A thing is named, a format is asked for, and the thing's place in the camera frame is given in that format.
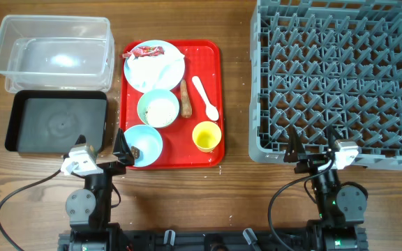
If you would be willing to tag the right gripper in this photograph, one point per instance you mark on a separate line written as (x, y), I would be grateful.
(299, 152)

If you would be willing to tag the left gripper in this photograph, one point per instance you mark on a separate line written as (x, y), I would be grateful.
(121, 152)

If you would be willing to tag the brown food scrap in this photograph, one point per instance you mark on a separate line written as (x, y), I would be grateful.
(135, 152)

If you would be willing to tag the small light blue bowl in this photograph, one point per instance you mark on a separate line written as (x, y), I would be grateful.
(148, 141)

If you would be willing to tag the pile of white rice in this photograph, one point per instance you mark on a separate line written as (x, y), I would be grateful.
(160, 113)

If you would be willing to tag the green bowl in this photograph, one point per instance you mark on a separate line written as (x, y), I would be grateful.
(154, 95)

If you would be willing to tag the orange carrot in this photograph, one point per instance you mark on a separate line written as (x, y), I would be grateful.
(186, 109)

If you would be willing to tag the white napkin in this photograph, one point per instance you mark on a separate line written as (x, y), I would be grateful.
(155, 72)

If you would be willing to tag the large light blue plate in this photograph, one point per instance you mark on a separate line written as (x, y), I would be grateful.
(168, 47)

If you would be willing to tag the red snack wrapper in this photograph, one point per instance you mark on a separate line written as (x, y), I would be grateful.
(144, 51)

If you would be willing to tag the yellow plastic cup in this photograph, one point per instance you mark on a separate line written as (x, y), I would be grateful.
(206, 136)

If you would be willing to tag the white plastic spoon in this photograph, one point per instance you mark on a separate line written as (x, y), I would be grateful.
(210, 110)

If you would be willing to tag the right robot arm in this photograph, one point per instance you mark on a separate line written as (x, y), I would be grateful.
(341, 206)

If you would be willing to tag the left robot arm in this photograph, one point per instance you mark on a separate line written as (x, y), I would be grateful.
(89, 208)

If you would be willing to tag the black waste tray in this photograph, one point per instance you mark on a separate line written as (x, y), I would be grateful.
(52, 121)

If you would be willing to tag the grey dishwasher rack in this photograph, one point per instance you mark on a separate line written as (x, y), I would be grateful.
(320, 64)

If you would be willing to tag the clear plastic waste bin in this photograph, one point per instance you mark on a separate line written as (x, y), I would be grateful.
(56, 52)

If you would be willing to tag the red serving tray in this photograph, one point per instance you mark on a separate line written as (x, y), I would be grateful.
(203, 59)

